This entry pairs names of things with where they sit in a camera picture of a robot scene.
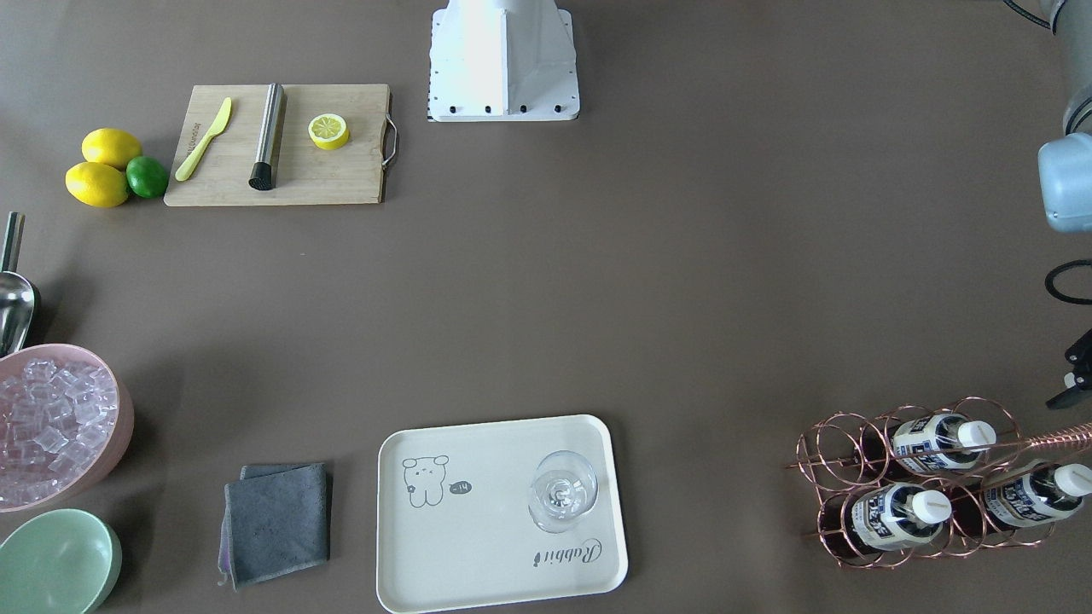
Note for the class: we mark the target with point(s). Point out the pink bowl with ice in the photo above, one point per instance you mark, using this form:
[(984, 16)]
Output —
[(67, 421)]

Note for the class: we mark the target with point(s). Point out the tea bottle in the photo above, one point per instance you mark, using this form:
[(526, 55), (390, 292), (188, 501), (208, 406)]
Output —
[(891, 518), (1035, 495), (927, 446)]

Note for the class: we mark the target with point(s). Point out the metal ice scoop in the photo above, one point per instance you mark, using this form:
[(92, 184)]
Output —
[(19, 297)]

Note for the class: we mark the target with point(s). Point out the yellow plastic knife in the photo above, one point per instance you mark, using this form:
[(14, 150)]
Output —
[(216, 128)]

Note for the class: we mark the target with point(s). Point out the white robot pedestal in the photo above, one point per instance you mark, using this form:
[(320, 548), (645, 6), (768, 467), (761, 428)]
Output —
[(502, 61)]

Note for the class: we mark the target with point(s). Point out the yellow lemon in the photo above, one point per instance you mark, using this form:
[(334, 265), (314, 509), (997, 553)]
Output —
[(96, 184), (111, 146)]

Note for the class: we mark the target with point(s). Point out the green bowl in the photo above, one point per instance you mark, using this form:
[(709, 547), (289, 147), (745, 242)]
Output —
[(64, 561)]

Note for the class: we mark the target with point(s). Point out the wooden cutting board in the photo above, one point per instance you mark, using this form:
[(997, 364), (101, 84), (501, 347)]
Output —
[(302, 173)]

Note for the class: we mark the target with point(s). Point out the steel muddler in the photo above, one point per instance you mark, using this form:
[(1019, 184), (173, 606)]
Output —
[(263, 172)]

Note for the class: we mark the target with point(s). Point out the clear wine glass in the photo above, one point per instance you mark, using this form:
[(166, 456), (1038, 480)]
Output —
[(563, 488)]

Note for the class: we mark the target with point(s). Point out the tea bottle back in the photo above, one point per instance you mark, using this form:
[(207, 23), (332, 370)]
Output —
[(927, 446)]

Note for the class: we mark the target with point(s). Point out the green lime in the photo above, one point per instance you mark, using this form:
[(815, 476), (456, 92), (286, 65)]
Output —
[(147, 177)]

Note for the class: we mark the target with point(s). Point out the cream rectangular tray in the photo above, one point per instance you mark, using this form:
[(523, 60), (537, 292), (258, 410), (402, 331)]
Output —
[(453, 528)]

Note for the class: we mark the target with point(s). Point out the half lemon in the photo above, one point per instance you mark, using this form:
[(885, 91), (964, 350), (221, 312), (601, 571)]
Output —
[(328, 131)]

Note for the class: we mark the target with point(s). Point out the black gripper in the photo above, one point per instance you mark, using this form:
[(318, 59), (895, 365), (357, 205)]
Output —
[(1081, 365)]

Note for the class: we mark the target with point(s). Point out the grey folded cloth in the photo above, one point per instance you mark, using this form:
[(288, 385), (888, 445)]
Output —
[(276, 521)]

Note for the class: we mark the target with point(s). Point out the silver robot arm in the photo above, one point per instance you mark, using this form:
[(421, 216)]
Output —
[(1065, 172)]

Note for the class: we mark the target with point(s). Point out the tea bottle middle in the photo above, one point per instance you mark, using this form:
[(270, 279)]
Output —
[(1035, 495)]

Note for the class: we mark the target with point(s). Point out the copper wire bottle basket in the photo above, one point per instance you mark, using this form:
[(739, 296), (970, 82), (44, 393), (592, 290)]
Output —
[(826, 454)]

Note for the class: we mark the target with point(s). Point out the tea bottle front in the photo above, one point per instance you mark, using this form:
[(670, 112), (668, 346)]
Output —
[(891, 518)]

